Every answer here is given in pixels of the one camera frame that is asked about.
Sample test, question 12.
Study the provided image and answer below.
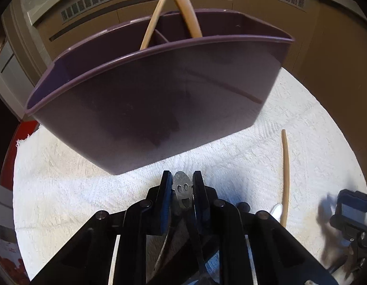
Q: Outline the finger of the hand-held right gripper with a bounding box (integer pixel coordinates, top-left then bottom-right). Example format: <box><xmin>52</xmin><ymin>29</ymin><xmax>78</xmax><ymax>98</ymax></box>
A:
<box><xmin>329</xmin><ymin>189</ymin><xmax>367</xmax><ymax>235</ymax></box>

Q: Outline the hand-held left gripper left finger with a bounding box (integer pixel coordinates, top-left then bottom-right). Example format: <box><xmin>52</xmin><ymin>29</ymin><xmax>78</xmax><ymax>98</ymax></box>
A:
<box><xmin>30</xmin><ymin>171</ymin><xmax>174</xmax><ymax>285</ymax></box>

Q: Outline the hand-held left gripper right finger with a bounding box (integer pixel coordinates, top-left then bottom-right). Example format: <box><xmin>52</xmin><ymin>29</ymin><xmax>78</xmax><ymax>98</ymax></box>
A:
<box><xmin>192</xmin><ymin>171</ymin><xmax>338</xmax><ymax>285</ymax></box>

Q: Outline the wooden chopstick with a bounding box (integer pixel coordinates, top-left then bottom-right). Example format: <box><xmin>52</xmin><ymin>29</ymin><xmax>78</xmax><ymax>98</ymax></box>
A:
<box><xmin>140</xmin><ymin>0</ymin><xmax>179</xmax><ymax>50</ymax></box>
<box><xmin>279</xmin><ymin>129</ymin><xmax>291</xmax><ymax>228</ymax></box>

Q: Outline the purple utensil holder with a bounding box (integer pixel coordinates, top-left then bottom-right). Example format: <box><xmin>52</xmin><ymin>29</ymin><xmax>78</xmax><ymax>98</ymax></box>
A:
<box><xmin>24</xmin><ymin>8</ymin><xmax>295</xmax><ymax>176</ymax></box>

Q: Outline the white towel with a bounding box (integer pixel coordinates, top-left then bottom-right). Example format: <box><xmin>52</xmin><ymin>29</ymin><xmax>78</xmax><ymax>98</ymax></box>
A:
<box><xmin>13</xmin><ymin>65</ymin><xmax>367</xmax><ymax>285</ymax></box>

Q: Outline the red table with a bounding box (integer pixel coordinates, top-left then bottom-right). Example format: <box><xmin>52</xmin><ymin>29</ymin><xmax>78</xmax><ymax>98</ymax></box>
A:
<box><xmin>1</xmin><ymin>122</ymin><xmax>38</xmax><ymax>181</ymax></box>

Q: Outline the brown utensil handle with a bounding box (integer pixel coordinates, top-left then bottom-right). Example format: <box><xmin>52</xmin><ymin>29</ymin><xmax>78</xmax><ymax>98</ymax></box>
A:
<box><xmin>172</xmin><ymin>0</ymin><xmax>203</xmax><ymax>39</ymax></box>

